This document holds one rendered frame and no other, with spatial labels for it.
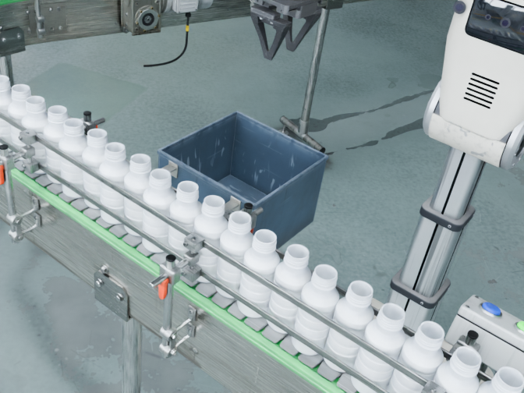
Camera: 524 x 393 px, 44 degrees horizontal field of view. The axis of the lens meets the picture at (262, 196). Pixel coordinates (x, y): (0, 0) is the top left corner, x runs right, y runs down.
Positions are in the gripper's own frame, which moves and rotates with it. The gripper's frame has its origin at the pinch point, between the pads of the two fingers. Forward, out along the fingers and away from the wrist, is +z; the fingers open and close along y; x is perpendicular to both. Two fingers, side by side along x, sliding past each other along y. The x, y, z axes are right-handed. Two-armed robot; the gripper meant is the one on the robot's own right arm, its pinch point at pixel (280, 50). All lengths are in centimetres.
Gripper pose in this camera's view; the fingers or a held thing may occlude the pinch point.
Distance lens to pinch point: 107.3
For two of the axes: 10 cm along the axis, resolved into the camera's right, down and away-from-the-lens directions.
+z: -1.5, 8.1, 5.6
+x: 7.8, 4.4, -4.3
